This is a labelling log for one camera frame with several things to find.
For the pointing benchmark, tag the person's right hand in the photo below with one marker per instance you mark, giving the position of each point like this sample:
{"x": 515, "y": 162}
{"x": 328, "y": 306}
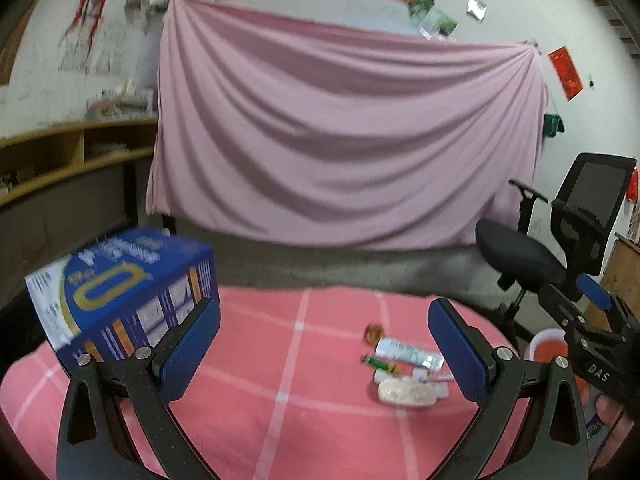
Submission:
{"x": 607, "y": 412}

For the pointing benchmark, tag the small round orange wrapper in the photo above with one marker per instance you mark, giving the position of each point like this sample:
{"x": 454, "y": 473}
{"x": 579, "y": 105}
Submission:
{"x": 374, "y": 332}

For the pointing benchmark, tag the pink hanging sheet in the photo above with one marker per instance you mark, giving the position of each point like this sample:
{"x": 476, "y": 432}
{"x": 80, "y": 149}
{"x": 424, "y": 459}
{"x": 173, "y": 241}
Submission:
{"x": 340, "y": 135}

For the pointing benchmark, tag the orange plastic bucket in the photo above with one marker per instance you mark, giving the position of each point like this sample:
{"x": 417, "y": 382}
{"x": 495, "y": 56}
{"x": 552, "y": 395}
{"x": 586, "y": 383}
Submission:
{"x": 550, "y": 347}

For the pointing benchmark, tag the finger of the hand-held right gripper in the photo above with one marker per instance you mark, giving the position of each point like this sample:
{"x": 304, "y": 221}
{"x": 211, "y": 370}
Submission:
{"x": 560, "y": 305}
{"x": 592, "y": 291}

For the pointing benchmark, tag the wooden wall shelf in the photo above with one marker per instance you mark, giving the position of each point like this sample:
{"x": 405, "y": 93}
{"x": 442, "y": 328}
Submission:
{"x": 55, "y": 160}

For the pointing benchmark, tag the green plastic basket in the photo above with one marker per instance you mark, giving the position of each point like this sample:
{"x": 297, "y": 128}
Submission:
{"x": 552, "y": 124}

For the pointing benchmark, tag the stack of newspapers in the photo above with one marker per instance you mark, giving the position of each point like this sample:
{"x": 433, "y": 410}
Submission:
{"x": 120, "y": 102}

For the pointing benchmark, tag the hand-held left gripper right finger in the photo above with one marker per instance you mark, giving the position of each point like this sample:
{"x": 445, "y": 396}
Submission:
{"x": 457, "y": 355}

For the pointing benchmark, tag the pink checked blanket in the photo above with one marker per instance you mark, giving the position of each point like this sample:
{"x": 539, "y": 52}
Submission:
{"x": 300, "y": 360}

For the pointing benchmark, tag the black office chair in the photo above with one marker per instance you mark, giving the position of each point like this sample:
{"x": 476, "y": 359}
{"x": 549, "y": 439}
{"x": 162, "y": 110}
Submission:
{"x": 520, "y": 255}

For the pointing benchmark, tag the white wall calendar sheets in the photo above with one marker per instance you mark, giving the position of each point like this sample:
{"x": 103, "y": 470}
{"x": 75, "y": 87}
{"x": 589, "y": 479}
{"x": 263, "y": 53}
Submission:
{"x": 92, "y": 50}

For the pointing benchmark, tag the blue cardboard box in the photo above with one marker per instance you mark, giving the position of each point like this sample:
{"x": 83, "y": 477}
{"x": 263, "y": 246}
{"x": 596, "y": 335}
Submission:
{"x": 115, "y": 280}

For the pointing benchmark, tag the white puffy packet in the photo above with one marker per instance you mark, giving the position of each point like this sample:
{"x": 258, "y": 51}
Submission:
{"x": 405, "y": 392}

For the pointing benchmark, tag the small black white sticker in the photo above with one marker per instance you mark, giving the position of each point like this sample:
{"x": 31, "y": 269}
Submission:
{"x": 476, "y": 8}

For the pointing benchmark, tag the small clear wrapper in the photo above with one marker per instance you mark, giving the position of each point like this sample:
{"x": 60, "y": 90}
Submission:
{"x": 435, "y": 376}

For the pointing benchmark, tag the wooden cabinet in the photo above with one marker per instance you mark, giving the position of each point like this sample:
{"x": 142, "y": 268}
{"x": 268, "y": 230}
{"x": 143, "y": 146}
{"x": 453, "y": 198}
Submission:
{"x": 625, "y": 270}

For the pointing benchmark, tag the green photo print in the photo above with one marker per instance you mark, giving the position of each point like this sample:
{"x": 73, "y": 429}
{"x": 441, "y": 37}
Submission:
{"x": 421, "y": 7}
{"x": 440, "y": 24}

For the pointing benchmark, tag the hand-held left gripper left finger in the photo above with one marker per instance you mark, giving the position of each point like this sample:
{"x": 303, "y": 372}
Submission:
{"x": 190, "y": 352}

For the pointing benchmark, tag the red diamond wall poster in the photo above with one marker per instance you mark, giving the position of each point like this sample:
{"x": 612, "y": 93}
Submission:
{"x": 566, "y": 72}

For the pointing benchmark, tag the metal wall rack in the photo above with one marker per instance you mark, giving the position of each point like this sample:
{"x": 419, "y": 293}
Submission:
{"x": 147, "y": 2}

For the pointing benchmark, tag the white tube packet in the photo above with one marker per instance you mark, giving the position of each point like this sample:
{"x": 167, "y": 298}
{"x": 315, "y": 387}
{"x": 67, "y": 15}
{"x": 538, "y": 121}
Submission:
{"x": 405, "y": 352}

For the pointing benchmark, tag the small green tube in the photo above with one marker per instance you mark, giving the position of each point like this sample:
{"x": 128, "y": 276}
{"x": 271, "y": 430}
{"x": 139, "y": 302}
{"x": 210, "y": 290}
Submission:
{"x": 379, "y": 362}

